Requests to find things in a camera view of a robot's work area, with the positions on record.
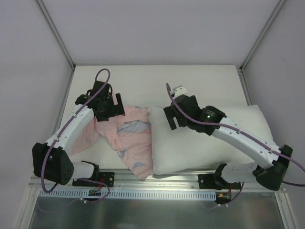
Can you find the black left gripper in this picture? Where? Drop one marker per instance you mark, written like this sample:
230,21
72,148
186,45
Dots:
114,109

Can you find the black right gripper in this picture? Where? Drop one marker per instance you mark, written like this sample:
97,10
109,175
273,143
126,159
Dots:
171,114

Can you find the blue and pink printed pillowcase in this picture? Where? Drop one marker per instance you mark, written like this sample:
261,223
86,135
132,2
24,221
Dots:
129,135

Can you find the white pillow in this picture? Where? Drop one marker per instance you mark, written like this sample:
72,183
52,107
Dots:
183,148

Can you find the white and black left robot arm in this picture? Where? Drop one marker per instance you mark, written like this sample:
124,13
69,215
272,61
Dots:
51,159

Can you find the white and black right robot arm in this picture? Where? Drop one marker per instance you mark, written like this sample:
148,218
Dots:
270,162

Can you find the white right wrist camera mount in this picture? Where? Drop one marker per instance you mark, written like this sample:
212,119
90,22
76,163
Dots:
178,91

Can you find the aluminium mounting rail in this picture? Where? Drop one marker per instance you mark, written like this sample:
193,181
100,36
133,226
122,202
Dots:
185,180

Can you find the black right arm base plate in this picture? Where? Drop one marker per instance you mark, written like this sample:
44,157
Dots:
206,181

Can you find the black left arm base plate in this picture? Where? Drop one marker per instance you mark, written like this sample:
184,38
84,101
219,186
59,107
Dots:
100,177

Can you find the white slotted cable duct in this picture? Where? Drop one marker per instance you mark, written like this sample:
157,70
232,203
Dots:
131,194

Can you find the left aluminium frame post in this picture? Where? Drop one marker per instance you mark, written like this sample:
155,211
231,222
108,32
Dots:
48,18

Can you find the aluminium frame post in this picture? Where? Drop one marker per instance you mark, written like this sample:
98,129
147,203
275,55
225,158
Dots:
48,18
269,22

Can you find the right aluminium frame post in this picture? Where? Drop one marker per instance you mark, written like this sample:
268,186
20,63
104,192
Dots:
269,22

